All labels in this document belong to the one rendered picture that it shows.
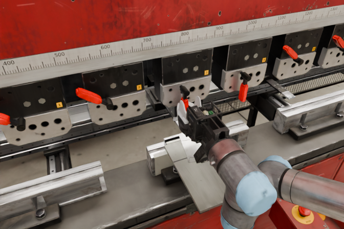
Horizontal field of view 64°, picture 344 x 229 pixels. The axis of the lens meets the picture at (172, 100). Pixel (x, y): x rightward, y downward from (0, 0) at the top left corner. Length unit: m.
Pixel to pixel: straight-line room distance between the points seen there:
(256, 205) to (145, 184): 0.52
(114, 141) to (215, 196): 1.70
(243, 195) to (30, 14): 0.53
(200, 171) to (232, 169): 0.30
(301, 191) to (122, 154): 1.80
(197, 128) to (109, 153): 1.73
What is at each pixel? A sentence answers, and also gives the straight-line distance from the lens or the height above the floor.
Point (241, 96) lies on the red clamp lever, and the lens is 0.88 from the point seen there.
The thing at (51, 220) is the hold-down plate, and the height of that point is 0.90.
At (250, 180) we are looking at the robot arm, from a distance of 0.56.
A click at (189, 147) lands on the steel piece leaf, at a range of 0.93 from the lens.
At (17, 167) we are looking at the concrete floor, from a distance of 2.49.
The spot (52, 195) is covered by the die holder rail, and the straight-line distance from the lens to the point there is 0.97.
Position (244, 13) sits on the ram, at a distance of 0.79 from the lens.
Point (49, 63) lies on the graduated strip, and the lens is 0.67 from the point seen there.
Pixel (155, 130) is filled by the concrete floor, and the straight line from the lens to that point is 2.49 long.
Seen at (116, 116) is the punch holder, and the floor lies 1.19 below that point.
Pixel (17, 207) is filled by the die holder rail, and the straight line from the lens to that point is 0.98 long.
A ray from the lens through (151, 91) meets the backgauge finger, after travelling 1.13.
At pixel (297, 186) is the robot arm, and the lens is 0.68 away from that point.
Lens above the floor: 1.67
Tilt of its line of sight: 36 degrees down
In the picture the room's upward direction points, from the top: straight up
